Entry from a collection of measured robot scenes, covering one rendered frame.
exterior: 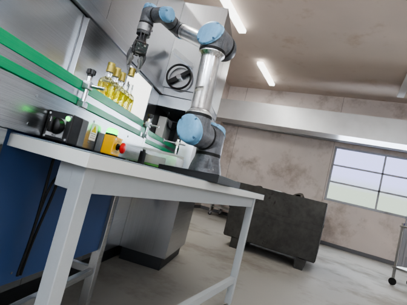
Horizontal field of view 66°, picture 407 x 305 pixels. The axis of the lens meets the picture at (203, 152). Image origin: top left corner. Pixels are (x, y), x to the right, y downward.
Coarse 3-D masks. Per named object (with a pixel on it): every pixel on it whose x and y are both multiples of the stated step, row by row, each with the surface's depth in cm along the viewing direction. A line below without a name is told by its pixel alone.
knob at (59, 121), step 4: (52, 116) 82; (48, 120) 83; (52, 120) 82; (56, 120) 83; (60, 120) 83; (48, 124) 81; (52, 124) 82; (56, 124) 82; (60, 124) 83; (64, 124) 84; (48, 128) 81; (52, 128) 82; (56, 128) 82; (60, 128) 83; (52, 132) 83; (56, 132) 83; (60, 132) 84
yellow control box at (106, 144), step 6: (102, 138) 113; (108, 138) 113; (114, 138) 112; (120, 138) 117; (96, 144) 113; (102, 144) 113; (108, 144) 112; (114, 144) 113; (120, 144) 117; (96, 150) 113; (102, 150) 113; (108, 150) 112; (114, 150) 114
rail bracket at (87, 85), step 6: (90, 72) 101; (90, 78) 101; (84, 84) 100; (90, 84) 101; (84, 90) 101; (90, 90) 102; (102, 90) 100; (84, 96) 101; (78, 102) 100; (84, 102) 100; (84, 108) 102
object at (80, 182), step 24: (72, 168) 73; (72, 192) 71; (96, 192) 76; (120, 192) 83; (144, 192) 93; (168, 192) 106; (192, 192) 122; (216, 192) 144; (72, 216) 70; (72, 240) 71; (240, 240) 200; (48, 264) 70; (48, 288) 69; (216, 288) 169
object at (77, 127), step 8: (56, 112) 85; (64, 120) 85; (72, 120) 84; (80, 120) 87; (64, 128) 84; (72, 128) 85; (80, 128) 88; (48, 136) 85; (56, 136) 84; (64, 136) 84; (72, 136) 86; (80, 136) 89; (72, 144) 86; (80, 144) 90
